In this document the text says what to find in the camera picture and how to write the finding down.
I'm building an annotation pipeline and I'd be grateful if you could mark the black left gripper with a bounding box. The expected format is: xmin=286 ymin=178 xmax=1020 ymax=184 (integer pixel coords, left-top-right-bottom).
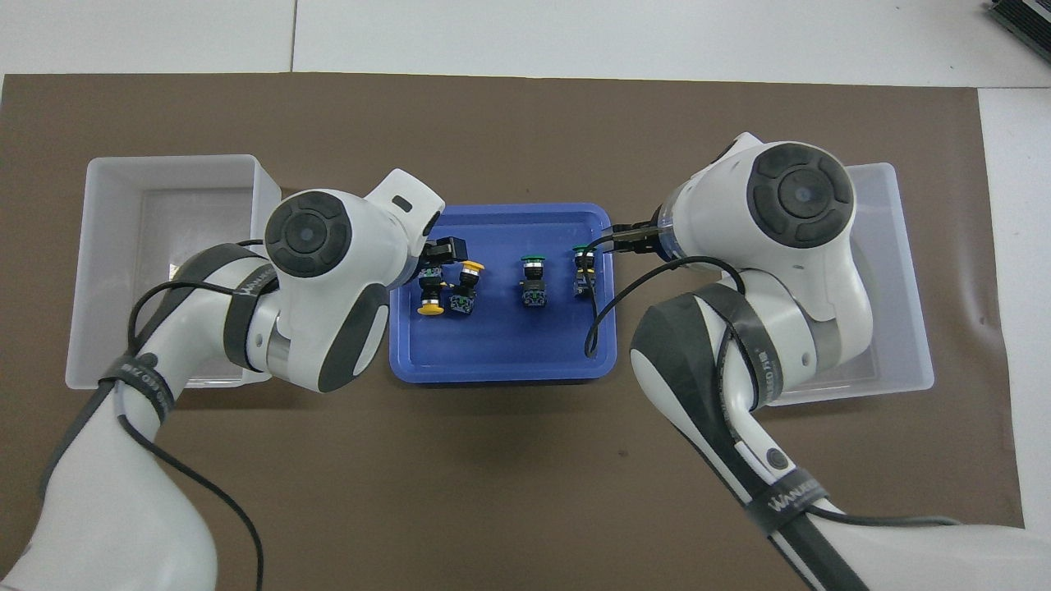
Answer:
xmin=415 ymin=227 xmax=635 ymax=272

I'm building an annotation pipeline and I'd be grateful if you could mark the green push button switch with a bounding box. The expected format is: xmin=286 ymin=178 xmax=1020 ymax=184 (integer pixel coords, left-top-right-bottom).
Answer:
xmin=517 ymin=254 xmax=549 ymax=311
xmin=571 ymin=244 xmax=598 ymax=298

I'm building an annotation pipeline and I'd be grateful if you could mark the yellow push button switch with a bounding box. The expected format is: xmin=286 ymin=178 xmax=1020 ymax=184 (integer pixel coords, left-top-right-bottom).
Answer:
xmin=447 ymin=259 xmax=486 ymax=317
xmin=415 ymin=261 xmax=446 ymax=318

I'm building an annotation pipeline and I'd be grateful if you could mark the blue plastic tray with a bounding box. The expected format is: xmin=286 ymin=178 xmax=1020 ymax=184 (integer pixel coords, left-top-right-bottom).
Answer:
xmin=388 ymin=203 xmax=617 ymax=384

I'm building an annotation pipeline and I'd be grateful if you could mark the brown paper mat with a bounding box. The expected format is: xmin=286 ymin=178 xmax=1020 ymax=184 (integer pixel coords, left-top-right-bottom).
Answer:
xmin=0 ymin=72 xmax=1027 ymax=591

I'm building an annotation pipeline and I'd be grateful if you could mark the translucent white plastic box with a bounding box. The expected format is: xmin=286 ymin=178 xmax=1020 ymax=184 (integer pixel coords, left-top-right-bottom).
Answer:
xmin=65 ymin=154 xmax=282 ymax=391
xmin=764 ymin=162 xmax=936 ymax=407

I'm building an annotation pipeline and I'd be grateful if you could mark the black ribbed device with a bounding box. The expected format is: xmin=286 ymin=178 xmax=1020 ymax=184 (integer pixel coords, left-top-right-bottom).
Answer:
xmin=985 ymin=0 xmax=1051 ymax=42

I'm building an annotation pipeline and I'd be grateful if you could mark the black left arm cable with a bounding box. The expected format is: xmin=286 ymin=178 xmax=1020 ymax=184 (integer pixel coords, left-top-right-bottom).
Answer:
xmin=123 ymin=236 xmax=268 ymax=591

